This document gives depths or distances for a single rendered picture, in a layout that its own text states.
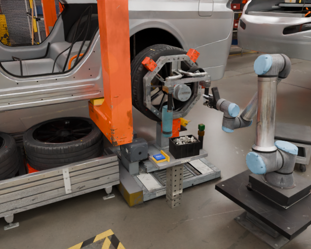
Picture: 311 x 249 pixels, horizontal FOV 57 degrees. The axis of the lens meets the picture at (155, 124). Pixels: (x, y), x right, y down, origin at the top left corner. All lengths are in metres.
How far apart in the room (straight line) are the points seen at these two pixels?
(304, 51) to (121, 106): 3.09
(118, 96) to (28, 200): 1.01
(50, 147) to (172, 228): 1.10
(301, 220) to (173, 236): 0.84
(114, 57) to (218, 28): 1.39
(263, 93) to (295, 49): 2.77
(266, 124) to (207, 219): 0.90
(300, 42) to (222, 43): 1.65
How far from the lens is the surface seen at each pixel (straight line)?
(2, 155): 2.39
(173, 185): 2.28
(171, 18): 2.75
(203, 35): 2.97
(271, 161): 1.93
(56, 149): 2.33
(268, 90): 1.83
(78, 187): 2.38
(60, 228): 2.35
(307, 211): 2.14
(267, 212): 2.03
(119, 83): 2.04
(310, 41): 4.53
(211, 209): 2.44
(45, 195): 2.35
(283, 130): 3.15
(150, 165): 2.64
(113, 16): 1.97
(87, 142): 2.37
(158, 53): 2.39
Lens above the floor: 1.54
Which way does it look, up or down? 23 degrees down
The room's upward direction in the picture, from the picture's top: straight up
